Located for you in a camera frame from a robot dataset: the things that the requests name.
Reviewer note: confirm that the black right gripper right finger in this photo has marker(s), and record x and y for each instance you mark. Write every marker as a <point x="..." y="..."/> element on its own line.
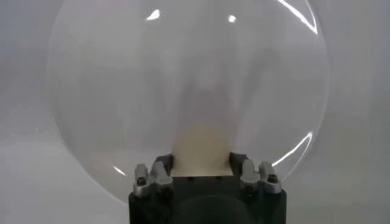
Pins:
<point x="272" y="182"/>

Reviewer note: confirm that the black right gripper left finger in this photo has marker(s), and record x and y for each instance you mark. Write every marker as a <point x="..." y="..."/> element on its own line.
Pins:
<point x="141" y="182"/>

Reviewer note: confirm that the white steamed baozi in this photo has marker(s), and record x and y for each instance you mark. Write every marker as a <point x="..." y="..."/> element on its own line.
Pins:
<point x="201" y="152"/>

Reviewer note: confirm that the white round plate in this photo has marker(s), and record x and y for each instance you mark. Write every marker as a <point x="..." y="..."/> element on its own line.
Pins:
<point x="106" y="91"/>

